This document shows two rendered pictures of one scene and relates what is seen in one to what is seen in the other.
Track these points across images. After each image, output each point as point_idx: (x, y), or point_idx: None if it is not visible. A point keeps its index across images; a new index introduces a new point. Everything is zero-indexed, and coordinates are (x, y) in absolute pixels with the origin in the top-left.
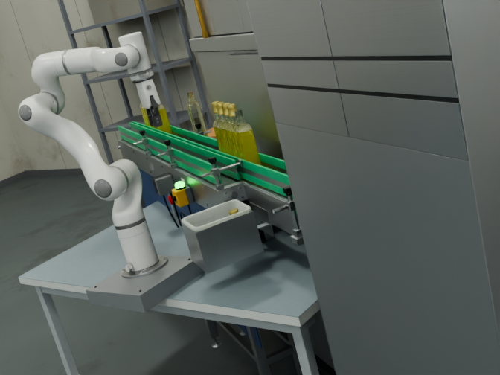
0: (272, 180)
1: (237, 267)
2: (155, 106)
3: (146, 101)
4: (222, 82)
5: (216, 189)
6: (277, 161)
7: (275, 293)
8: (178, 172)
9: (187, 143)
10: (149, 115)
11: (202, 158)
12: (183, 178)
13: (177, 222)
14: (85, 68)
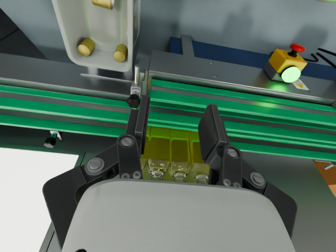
0: (45, 101)
1: (143, 20)
2: (44, 194)
3: (68, 245)
4: (297, 237)
5: (141, 69)
6: (79, 130)
7: (49, 4)
8: (316, 95)
9: (331, 142)
10: (216, 145)
11: (277, 124)
12: (298, 89)
13: (332, 57)
14: None
